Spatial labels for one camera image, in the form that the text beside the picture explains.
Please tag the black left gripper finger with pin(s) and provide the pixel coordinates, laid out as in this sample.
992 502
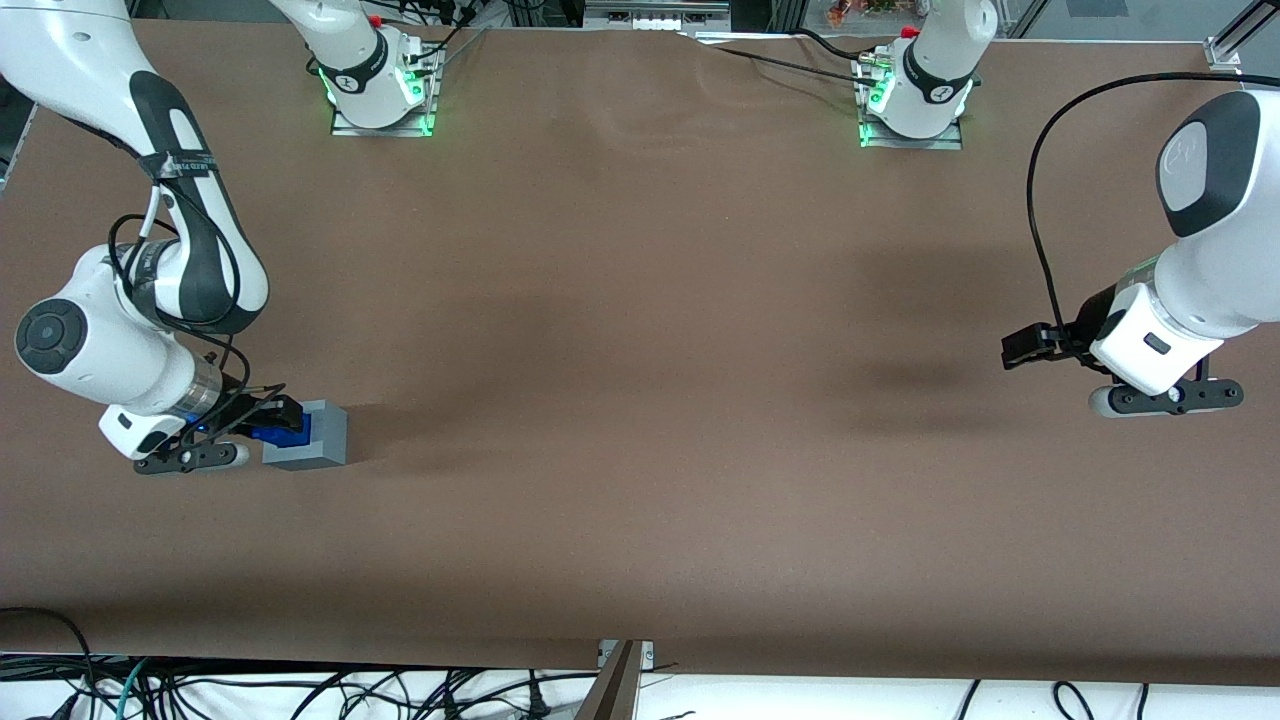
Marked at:
1066 334
1025 350

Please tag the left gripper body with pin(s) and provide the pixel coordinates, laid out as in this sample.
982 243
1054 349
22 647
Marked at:
1094 314

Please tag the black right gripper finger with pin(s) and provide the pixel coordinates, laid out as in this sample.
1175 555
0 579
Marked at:
262 433
280 408

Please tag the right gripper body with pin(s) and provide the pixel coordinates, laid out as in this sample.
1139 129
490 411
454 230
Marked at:
237 401

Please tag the blue plastic part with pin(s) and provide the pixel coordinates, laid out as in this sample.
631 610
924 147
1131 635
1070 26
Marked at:
303 430

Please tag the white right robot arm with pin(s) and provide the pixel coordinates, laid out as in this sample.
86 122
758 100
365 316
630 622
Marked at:
80 350

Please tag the gray square base block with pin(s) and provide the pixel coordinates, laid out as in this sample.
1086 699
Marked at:
325 440

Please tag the brown table cover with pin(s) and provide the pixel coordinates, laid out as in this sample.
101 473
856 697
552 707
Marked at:
700 400

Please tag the white device strip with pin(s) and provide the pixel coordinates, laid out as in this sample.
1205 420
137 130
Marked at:
655 15

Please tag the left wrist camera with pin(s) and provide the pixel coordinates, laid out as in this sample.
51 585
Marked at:
1165 398

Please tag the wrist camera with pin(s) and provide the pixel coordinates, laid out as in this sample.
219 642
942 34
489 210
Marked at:
195 457
1165 398

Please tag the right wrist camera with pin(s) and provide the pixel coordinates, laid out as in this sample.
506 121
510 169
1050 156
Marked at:
195 457

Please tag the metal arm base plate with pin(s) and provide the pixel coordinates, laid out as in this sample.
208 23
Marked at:
385 128
910 142

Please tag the aluminium corner frame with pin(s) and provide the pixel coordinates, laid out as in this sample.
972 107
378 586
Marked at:
1235 45

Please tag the aluminium profile post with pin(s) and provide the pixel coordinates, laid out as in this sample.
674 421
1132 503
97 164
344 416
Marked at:
610 690

